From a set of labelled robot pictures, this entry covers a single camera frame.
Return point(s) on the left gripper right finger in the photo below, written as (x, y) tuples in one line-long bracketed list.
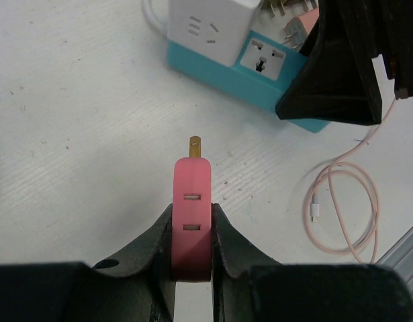
[(234, 256)]

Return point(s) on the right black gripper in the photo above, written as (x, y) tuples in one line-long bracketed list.
[(338, 81)]

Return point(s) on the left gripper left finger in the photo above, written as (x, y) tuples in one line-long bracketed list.
[(142, 288)]

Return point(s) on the pink USB adapter plug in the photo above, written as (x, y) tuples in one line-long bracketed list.
[(298, 29)]

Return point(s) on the teal USB power strip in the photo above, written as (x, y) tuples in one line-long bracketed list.
[(261, 75)]

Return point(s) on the white power strip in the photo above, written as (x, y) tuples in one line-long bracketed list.
[(216, 29)]

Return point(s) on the aluminium front rail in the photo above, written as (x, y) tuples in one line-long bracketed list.
[(400, 258)]

